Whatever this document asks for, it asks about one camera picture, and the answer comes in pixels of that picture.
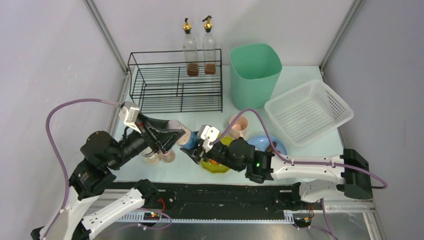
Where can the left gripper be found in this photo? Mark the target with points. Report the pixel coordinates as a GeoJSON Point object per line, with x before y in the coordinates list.
{"type": "Point", "coordinates": [149, 133]}

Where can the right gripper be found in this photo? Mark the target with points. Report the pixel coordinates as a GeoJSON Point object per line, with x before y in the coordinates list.
{"type": "Point", "coordinates": [201, 151]}

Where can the tall jar blue label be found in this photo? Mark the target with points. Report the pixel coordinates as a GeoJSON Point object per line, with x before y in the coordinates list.
{"type": "Point", "coordinates": [188, 140]}

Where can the oil bottle gold spout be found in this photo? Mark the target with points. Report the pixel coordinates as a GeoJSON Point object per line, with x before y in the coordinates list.
{"type": "Point", "coordinates": [209, 47]}
{"type": "Point", "coordinates": [190, 50]}

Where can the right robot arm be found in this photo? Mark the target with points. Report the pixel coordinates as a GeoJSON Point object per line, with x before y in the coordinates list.
{"type": "Point", "coordinates": [326, 177]}

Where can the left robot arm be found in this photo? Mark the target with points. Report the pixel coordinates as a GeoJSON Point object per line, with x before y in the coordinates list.
{"type": "Point", "coordinates": [93, 175]}

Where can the green dotted plate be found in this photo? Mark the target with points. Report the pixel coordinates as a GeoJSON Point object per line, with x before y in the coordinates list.
{"type": "Point", "coordinates": [218, 168]}

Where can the pink lid spice shaker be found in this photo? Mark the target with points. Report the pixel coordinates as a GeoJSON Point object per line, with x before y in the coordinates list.
{"type": "Point", "coordinates": [167, 157]}

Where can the round glass jar silver lid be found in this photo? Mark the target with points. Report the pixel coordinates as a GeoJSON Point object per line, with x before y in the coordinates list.
{"type": "Point", "coordinates": [150, 158]}

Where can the pink mug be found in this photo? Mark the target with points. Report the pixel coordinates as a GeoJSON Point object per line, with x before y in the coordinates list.
{"type": "Point", "coordinates": [239, 128]}

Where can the blue plate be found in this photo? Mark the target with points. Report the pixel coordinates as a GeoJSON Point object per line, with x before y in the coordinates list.
{"type": "Point", "coordinates": [261, 142]}

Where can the brown sea cucumber toy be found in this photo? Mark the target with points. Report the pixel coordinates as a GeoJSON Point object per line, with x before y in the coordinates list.
{"type": "Point", "coordinates": [272, 147]}

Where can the green plastic bin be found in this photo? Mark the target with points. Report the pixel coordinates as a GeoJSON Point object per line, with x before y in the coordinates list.
{"type": "Point", "coordinates": [254, 72]}

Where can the white plastic basket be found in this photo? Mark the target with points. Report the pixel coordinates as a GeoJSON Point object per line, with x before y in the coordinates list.
{"type": "Point", "coordinates": [307, 112]}

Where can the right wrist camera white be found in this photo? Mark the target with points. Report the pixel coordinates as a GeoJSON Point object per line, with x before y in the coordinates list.
{"type": "Point", "coordinates": [208, 134]}

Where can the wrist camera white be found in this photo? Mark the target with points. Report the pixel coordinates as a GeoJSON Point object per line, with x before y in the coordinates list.
{"type": "Point", "coordinates": [128, 114]}
{"type": "Point", "coordinates": [208, 134]}

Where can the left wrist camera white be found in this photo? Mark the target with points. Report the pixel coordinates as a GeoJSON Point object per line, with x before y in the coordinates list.
{"type": "Point", "coordinates": [128, 114]}

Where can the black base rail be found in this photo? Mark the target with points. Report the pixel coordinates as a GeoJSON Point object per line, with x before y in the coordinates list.
{"type": "Point", "coordinates": [227, 202]}

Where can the black wire rack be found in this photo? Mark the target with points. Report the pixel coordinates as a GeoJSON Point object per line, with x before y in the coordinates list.
{"type": "Point", "coordinates": [165, 82]}

